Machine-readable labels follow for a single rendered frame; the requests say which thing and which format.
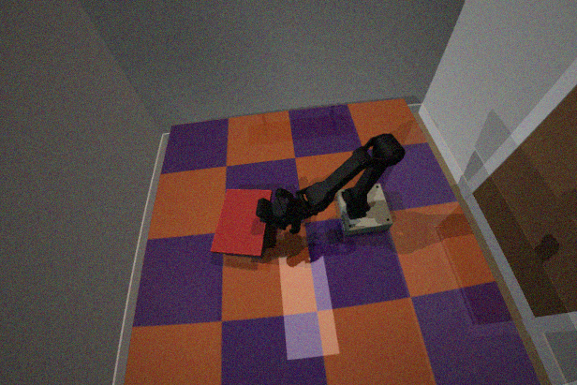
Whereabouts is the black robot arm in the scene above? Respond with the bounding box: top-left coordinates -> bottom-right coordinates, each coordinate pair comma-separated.
273,134 -> 406,221

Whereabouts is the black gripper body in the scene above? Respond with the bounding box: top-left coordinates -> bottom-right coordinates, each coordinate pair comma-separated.
256,198 -> 301,234

